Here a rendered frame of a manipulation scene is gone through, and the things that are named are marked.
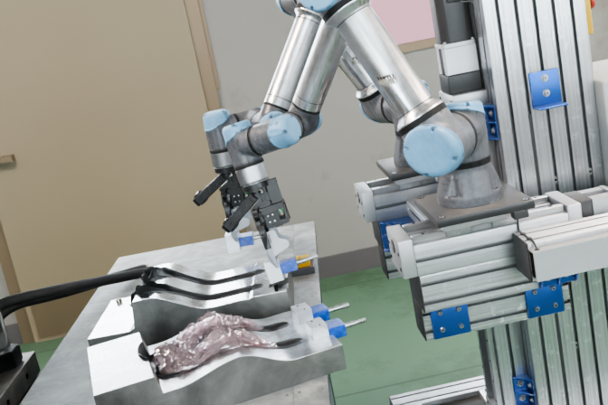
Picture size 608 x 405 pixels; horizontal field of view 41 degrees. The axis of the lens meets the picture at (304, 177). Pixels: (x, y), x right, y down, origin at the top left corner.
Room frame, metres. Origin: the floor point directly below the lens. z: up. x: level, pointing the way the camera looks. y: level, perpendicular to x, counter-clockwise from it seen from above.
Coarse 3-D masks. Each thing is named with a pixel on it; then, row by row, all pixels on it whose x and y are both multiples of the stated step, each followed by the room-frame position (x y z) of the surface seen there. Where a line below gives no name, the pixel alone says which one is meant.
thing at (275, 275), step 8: (312, 256) 1.90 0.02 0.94; (264, 264) 1.88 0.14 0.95; (280, 264) 1.88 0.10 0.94; (288, 264) 1.88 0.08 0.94; (296, 264) 1.88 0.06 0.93; (272, 272) 1.88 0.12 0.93; (280, 272) 1.88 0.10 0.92; (288, 272) 1.88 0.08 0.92; (272, 280) 1.87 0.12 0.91; (280, 280) 1.87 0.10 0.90
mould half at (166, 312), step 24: (168, 264) 2.09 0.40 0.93; (192, 288) 1.95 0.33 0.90; (216, 288) 1.96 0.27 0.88; (264, 288) 1.87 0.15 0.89; (288, 288) 1.87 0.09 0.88; (120, 312) 1.99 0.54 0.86; (144, 312) 1.84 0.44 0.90; (168, 312) 1.84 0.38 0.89; (192, 312) 1.84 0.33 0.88; (216, 312) 1.84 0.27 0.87; (240, 312) 1.83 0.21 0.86; (264, 312) 1.83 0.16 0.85; (96, 336) 1.85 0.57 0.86; (120, 336) 1.84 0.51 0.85; (144, 336) 1.84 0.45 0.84; (168, 336) 1.84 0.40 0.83
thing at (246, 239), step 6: (228, 234) 2.18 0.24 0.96; (240, 234) 2.20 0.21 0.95; (246, 234) 2.19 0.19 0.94; (252, 234) 2.20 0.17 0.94; (228, 240) 2.17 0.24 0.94; (234, 240) 2.17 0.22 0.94; (240, 240) 2.17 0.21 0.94; (246, 240) 2.17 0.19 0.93; (252, 240) 2.17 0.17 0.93; (228, 246) 2.17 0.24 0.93; (234, 246) 2.17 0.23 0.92; (240, 246) 2.17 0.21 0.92; (228, 252) 2.17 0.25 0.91; (234, 252) 2.17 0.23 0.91
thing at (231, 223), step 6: (246, 198) 1.90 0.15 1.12; (252, 198) 1.90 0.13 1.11; (246, 204) 1.90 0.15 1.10; (252, 204) 1.90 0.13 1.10; (240, 210) 1.90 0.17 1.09; (246, 210) 1.90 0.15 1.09; (228, 216) 1.91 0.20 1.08; (234, 216) 1.90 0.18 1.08; (240, 216) 1.90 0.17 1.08; (228, 222) 1.90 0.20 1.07; (234, 222) 1.89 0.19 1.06; (228, 228) 1.89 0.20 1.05; (234, 228) 1.90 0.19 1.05
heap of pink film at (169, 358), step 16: (208, 320) 1.66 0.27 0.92; (224, 320) 1.66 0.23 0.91; (240, 320) 1.67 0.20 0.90; (192, 336) 1.64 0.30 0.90; (208, 336) 1.58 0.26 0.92; (224, 336) 1.56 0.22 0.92; (240, 336) 1.56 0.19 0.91; (256, 336) 1.58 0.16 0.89; (160, 352) 1.60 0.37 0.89; (176, 352) 1.56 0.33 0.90; (192, 352) 1.56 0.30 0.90; (208, 352) 1.54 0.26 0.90; (160, 368) 1.55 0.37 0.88; (176, 368) 1.53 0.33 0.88; (192, 368) 1.52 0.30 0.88
